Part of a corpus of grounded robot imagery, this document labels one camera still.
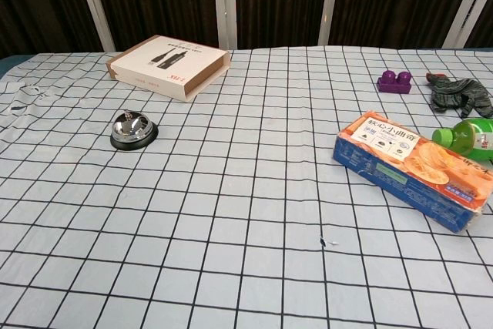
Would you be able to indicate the green plastic bottle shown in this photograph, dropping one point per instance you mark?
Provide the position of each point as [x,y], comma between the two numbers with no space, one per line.
[468,138]

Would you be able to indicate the grey striped crumpled cloth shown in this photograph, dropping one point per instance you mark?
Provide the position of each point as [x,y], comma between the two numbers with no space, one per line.
[458,96]

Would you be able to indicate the white flat cardboard box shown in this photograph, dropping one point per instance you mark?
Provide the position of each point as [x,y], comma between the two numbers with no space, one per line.
[165,63]

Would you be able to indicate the white grid checked tablecloth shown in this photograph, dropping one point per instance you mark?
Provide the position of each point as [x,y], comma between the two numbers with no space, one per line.
[246,209]

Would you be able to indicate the white metal frame post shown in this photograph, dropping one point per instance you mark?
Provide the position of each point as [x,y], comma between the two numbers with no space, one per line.
[330,1]
[225,3]
[94,5]
[468,1]

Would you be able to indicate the orange blue cookie box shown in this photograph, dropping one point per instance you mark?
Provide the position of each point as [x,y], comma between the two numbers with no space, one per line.
[408,167]

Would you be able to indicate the silver desk call bell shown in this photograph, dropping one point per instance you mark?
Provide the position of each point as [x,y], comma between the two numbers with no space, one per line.
[131,128]

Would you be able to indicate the purple toy building block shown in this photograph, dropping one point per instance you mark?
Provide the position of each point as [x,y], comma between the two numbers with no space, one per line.
[394,83]

